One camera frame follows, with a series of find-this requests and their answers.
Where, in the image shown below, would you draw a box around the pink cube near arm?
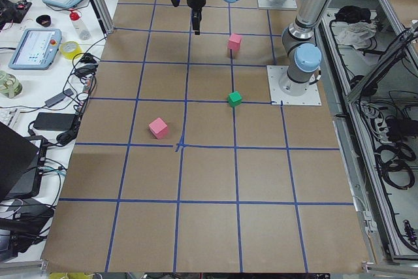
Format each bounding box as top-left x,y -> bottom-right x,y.
227,33 -> 242,52

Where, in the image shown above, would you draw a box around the black and white cloth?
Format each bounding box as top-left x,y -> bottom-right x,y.
334,6 -> 377,50

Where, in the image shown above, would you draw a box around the green cube centre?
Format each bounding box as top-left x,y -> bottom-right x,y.
227,91 -> 242,107

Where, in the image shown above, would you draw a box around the pink cube front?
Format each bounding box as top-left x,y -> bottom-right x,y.
148,118 -> 169,139

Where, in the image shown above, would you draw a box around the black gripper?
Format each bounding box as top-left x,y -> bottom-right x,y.
187,0 -> 206,35

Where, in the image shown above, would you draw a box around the coiled black cables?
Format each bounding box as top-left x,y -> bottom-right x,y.
372,141 -> 417,191

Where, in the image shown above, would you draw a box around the black laptop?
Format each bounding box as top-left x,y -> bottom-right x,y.
1,123 -> 47,201

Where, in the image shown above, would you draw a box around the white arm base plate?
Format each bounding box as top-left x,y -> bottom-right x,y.
266,65 -> 321,106

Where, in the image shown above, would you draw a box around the lower teach pendant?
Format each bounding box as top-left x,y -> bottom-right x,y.
8,29 -> 62,70

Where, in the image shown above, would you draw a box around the green tape rolls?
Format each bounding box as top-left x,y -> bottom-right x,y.
0,71 -> 23,98

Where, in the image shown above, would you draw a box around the yellow tape roll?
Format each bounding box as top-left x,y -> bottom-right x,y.
59,41 -> 83,60

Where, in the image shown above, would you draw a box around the black power adapter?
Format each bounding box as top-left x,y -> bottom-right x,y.
33,112 -> 75,131

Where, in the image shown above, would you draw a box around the clear bottle red cap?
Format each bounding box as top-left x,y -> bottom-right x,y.
69,10 -> 91,41

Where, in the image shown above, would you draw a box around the black bowl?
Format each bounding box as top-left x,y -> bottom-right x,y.
35,14 -> 52,27

